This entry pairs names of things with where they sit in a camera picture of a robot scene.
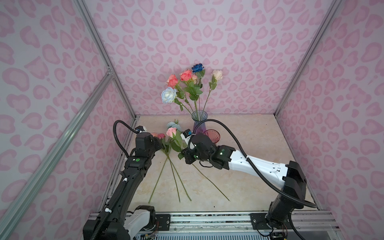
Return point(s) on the left corner aluminium post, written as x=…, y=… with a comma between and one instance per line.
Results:
x=91, y=26

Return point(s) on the cream pink rose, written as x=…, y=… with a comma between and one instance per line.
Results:
x=217, y=76

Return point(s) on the purple blue glass vase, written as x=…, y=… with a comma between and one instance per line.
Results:
x=198, y=117

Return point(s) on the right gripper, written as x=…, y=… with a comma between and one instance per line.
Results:
x=186, y=153

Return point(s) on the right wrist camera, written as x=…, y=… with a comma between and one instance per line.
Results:
x=186, y=136

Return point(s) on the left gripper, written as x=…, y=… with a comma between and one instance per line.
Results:
x=155, y=141

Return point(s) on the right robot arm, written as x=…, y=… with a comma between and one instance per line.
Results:
x=287, y=178

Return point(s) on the pink rosebud stem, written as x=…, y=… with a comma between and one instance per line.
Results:
x=174, y=142

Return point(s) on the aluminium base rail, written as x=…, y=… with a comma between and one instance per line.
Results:
x=307, y=225

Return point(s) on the red grey glass vase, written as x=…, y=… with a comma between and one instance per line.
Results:
x=213, y=135

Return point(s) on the dark blue rose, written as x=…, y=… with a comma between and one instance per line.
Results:
x=199, y=71

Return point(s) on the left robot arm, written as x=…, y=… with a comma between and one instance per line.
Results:
x=129, y=186

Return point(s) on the peach peony stem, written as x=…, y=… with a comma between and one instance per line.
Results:
x=159, y=180

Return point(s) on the right aluminium frame post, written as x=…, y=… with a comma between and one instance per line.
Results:
x=315, y=42

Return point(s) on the pink red rose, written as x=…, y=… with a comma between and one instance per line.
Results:
x=185, y=78
x=175, y=83

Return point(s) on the pale blue carnation stem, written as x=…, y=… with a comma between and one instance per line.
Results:
x=173, y=124

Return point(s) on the left aluminium frame bar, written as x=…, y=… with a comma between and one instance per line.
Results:
x=21, y=204

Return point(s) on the white blue rose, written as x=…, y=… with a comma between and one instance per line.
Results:
x=170, y=95

